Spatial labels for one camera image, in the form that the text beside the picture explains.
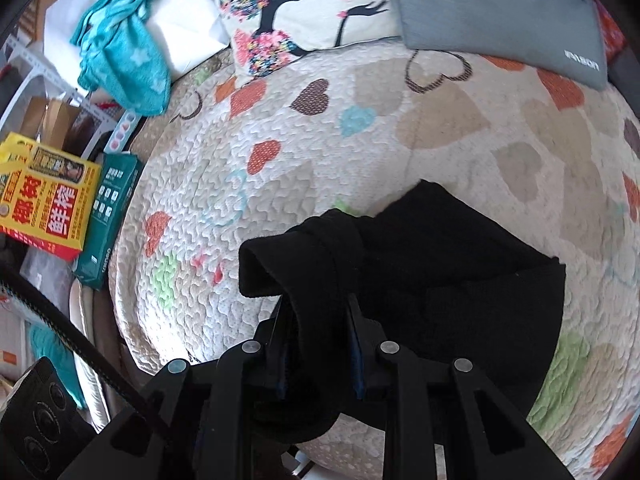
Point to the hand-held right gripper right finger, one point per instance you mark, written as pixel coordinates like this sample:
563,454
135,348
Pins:
356,362

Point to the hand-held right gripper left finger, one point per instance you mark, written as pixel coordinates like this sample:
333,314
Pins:
280,377

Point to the black pants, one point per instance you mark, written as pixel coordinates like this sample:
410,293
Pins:
450,285

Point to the teal cloth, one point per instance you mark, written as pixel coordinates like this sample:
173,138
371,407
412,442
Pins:
55,360

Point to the quilted heart print blanket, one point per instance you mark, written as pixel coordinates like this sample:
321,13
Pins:
400,135

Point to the green box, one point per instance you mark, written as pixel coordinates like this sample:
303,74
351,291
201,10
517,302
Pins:
107,210

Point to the black box with circles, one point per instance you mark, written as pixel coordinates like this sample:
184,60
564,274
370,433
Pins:
35,420

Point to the yellow and red carton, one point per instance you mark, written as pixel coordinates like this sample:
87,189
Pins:
50,200

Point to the blister pack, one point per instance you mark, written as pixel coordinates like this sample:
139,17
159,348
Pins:
122,132

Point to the brown cardboard box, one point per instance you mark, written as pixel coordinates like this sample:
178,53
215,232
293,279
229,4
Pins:
50,117

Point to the printed silhouette pillow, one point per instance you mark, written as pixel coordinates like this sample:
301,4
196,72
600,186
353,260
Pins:
320,15

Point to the teal star print towel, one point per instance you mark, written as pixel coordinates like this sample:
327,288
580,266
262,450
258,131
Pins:
125,55

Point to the grey folded garment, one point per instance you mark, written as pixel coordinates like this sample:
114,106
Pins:
490,10

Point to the white metal shelf rack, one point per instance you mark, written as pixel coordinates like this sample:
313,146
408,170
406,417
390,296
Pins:
30,67

